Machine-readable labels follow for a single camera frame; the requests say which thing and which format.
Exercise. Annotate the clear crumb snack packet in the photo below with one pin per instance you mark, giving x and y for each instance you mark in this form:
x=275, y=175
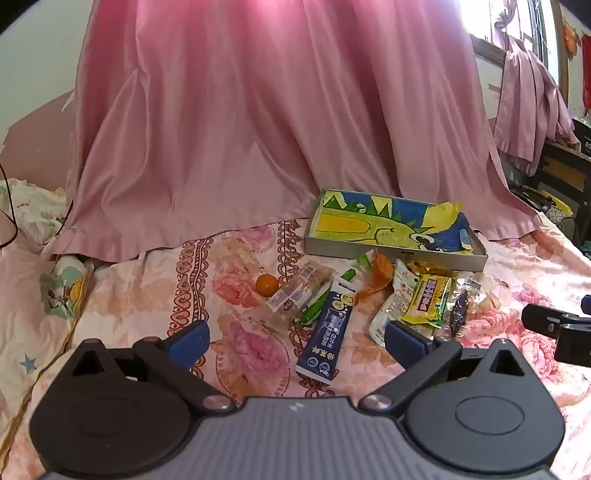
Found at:
x=475, y=295

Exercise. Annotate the clear biscuit packet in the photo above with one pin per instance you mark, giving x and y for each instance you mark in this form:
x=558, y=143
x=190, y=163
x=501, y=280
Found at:
x=298, y=293

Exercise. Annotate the white floral quilt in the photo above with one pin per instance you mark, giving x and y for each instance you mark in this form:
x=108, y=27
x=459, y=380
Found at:
x=32, y=207

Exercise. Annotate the small pink curtain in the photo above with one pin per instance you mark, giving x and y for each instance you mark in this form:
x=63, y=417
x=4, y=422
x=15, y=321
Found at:
x=531, y=106

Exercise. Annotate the white snack packet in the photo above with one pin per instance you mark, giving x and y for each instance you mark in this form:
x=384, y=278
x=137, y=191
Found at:
x=392, y=304

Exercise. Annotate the green snack stick packet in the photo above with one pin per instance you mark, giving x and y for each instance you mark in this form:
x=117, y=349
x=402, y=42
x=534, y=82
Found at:
x=314, y=310

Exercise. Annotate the gold snack packet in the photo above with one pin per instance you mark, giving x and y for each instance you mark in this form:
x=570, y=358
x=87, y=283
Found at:
x=422, y=266

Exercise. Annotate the large pink curtain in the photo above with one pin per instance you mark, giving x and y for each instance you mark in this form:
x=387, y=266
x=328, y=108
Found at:
x=258, y=120

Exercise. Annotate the grey cardboard box tray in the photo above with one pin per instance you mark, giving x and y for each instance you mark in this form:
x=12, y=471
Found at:
x=397, y=261

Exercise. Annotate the red hanging decoration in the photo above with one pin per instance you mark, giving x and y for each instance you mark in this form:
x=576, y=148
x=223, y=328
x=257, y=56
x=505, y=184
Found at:
x=571, y=39

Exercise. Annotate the small dark snack packet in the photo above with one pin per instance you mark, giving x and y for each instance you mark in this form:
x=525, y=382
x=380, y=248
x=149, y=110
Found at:
x=458, y=311

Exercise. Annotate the small orange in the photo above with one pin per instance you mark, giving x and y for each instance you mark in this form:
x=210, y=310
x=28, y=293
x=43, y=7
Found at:
x=267, y=284

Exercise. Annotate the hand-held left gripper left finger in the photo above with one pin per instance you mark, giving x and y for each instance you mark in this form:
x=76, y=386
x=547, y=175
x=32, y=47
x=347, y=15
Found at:
x=189, y=342

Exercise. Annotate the wooden black cabinet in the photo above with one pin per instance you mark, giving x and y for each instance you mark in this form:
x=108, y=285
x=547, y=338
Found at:
x=565, y=168

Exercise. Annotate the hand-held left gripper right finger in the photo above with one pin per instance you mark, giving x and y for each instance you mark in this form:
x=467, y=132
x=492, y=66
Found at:
x=405, y=344

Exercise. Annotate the dark blue long packet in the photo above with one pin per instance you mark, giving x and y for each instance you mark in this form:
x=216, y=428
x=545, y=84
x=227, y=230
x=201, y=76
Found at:
x=330, y=332

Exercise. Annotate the window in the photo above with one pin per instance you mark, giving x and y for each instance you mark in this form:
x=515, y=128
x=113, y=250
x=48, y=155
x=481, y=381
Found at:
x=512, y=23

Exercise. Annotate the yellow snack packet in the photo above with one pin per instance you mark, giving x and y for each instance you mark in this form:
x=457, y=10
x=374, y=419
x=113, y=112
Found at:
x=427, y=300

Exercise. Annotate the painted paper sheet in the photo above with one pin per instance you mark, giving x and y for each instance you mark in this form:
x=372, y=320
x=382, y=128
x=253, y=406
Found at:
x=364, y=221

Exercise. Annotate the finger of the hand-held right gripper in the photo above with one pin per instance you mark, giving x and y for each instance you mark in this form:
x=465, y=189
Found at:
x=542, y=318

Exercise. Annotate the orange chicken snack packet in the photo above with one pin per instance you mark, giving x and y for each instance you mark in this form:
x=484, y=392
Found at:
x=376, y=279

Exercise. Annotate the cartoon print pillow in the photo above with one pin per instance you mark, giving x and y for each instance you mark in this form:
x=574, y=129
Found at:
x=64, y=286

